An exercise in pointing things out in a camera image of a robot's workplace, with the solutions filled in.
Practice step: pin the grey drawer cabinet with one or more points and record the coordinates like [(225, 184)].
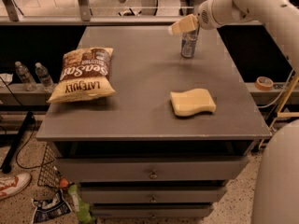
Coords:
[(129, 154)]

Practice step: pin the black wire basket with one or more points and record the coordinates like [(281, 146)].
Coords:
[(49, 176)]

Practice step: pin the yellow sponge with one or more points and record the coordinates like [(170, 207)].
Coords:
[(192, 102)]

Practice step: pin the sea salt chips bag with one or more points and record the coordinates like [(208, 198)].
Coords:
[(85, 76)]

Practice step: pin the silver blue redbull can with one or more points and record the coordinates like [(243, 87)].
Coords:
[(188, 43)]

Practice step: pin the black stand leg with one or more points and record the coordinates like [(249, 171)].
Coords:
[(6, 165)]

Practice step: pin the left clear water bottle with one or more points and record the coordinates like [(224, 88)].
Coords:
[(25, 76)]

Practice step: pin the orange tape roll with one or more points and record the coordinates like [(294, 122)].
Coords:
[(264, 83)]

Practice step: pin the green snack bag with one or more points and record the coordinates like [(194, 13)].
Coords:
[(82, 209)]

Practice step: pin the white orange sneaker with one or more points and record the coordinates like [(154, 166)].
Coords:
[(12, 185)]

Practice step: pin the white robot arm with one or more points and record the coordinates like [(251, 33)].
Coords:
[(276, 196)]

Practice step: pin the clear water bottle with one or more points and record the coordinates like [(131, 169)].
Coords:
[(44, 77), (25, 76)]

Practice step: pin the dark crumpled snack bag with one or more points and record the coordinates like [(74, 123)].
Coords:
[(49, 209)]

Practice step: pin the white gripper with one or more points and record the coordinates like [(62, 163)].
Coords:
[(207, 19)]

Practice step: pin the right clear water bottle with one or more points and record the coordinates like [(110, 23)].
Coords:
[(44, 77)]

